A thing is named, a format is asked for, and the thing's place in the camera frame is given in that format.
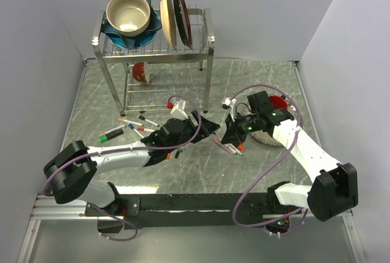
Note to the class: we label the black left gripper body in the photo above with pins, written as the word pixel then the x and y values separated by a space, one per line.
pixel 190 129

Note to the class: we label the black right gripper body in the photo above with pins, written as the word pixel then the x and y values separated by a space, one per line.
pixel 241 126

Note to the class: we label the pink highlighter pen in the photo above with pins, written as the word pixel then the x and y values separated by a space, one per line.
pixel 223 146

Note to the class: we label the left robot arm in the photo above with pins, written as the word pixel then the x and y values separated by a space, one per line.
pixel 71 175

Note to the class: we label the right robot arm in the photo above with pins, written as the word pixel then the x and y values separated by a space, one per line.
pixel 334 187

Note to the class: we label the thin pink pen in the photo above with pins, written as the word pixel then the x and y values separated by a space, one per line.
pixel 114 129

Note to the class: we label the speckled grey plate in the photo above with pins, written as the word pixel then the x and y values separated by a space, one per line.
pixel 263 137

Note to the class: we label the black capped white marker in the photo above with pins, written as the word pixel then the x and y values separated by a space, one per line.
pixel 141 117

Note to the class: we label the blue capped white marker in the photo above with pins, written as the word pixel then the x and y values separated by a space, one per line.
pixel 135 130

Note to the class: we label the red cup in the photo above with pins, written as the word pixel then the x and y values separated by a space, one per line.
pixel 278 102

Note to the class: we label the steel dish rack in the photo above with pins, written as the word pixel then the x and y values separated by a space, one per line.
pixel 181 71

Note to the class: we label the pink capped white marker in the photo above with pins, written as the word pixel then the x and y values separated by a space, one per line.
pixel 131 122

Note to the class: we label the green black marker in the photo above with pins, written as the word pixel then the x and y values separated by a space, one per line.
pixel 108 136

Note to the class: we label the small red patterned bowl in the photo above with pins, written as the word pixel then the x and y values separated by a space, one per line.
pixel 140 72

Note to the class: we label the blue wavy bowl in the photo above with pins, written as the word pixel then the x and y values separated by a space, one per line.
pixel 138 41

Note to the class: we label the dark red plate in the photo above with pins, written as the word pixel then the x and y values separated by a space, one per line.
pixel 183 22

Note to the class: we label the cream plate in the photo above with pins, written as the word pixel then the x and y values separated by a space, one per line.
pixel 168 22

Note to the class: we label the beige ceramic bowl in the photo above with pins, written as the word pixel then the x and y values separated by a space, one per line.
pixel 129 17

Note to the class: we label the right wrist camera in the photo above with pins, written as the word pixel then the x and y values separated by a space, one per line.
pixel 230 103

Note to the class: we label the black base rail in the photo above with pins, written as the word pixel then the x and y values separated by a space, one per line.
pixel 160 210

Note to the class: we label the aluminium frame rail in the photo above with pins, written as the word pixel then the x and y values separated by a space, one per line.
pixel 323 206

